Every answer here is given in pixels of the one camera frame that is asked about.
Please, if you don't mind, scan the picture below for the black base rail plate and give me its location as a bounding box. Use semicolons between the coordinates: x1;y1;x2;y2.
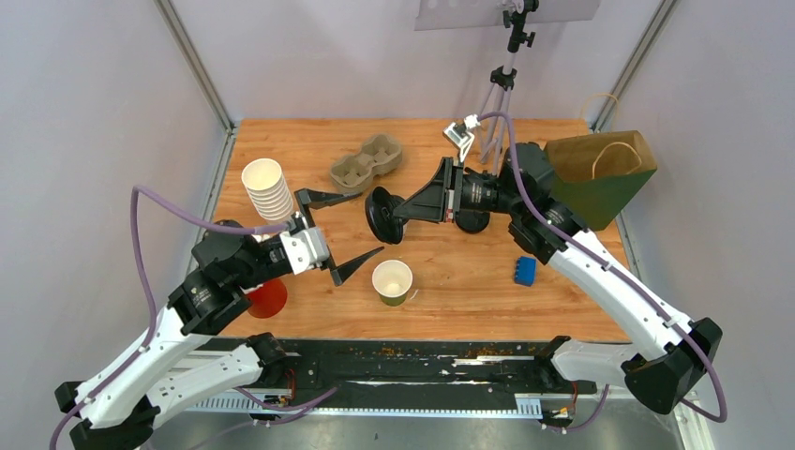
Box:
244;338;597;413

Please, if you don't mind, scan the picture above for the red cup holder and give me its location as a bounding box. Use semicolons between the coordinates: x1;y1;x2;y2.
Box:
246;278;288;319

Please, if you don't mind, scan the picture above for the green paper coffee cup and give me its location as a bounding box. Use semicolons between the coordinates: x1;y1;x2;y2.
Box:
371;260;413;307

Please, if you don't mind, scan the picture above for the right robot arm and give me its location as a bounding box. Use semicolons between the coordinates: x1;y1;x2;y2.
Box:
367;142;728;421

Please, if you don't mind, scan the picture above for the blue toy brick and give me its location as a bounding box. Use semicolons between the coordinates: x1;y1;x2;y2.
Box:
513;256;537;287

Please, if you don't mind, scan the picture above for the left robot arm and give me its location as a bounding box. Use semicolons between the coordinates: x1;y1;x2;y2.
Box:
55;188;365;449

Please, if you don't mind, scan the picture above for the stack of white paper cups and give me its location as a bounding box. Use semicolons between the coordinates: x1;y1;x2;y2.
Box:
241;158;294;222

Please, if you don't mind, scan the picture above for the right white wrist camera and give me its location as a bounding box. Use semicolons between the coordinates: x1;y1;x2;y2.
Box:
442;114;480;166

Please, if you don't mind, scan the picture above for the cardboard cup carrier tray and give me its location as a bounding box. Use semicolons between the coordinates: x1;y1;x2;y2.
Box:
329;133;403;193

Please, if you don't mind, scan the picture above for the green paper bag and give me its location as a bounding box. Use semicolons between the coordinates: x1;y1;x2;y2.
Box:
544;130;657;231

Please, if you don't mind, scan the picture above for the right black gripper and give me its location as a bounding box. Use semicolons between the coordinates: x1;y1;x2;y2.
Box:
393;156;524;222

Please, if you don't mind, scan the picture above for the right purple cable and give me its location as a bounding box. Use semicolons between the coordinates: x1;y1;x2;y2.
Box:
474;111;729;425

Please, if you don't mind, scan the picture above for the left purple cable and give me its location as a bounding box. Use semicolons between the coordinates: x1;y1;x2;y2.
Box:
48;184;290;450

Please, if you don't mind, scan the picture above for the stack of black lids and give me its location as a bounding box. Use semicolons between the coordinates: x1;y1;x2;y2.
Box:
455;210;490;234

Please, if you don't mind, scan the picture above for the purple cable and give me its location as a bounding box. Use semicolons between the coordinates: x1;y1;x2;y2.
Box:
48;184;290;450
474;111;729;425

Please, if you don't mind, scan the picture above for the camera tripod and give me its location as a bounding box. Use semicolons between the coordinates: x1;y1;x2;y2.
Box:
480;0;540;174

